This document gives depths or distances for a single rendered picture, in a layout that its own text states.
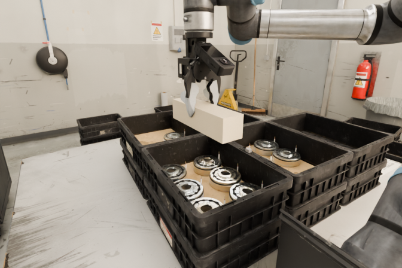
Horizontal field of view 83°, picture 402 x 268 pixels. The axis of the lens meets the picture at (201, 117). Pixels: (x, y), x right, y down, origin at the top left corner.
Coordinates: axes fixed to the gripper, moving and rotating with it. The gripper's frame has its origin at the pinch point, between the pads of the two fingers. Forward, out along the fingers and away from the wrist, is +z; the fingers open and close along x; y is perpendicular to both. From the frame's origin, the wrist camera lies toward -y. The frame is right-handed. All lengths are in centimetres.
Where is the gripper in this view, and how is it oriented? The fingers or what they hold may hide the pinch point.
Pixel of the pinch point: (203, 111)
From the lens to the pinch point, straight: 60.8
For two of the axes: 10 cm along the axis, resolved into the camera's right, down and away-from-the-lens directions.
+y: -5.6, -2.4, 7.9
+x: -8.3, 1.7, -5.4
